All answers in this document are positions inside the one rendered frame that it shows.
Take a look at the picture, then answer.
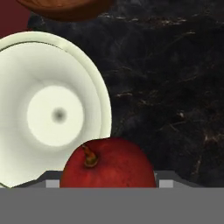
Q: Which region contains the white bowl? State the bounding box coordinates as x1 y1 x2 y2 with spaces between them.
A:
0 31 113 189

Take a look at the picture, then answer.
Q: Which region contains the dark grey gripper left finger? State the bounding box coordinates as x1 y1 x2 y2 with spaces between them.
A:
17 171 65 189

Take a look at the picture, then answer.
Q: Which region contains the brown wooden bowl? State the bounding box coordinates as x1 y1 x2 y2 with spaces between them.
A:
16 0 113 23

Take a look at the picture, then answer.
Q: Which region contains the red mango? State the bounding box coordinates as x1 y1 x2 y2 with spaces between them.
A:
59 136 158 189

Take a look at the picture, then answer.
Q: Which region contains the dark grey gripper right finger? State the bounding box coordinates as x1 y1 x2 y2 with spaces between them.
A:
153 171 202 189

